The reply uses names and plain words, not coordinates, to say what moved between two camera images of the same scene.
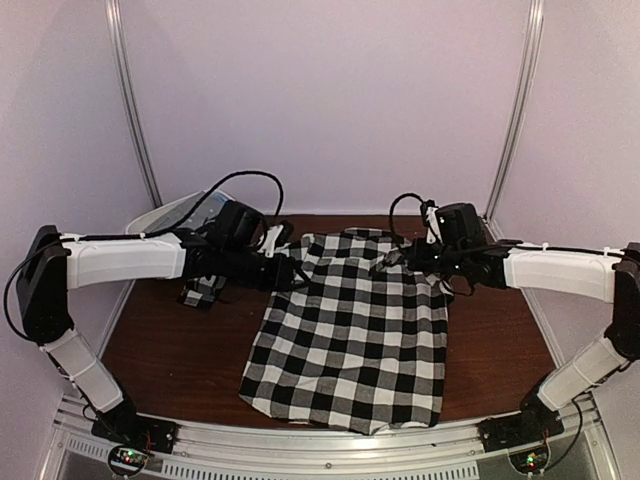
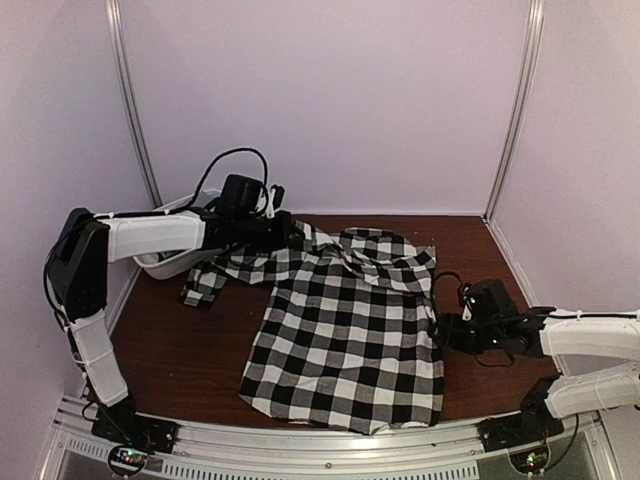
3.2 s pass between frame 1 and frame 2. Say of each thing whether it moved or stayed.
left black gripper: moved
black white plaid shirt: stayed
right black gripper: moved
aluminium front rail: stayed
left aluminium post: stayed
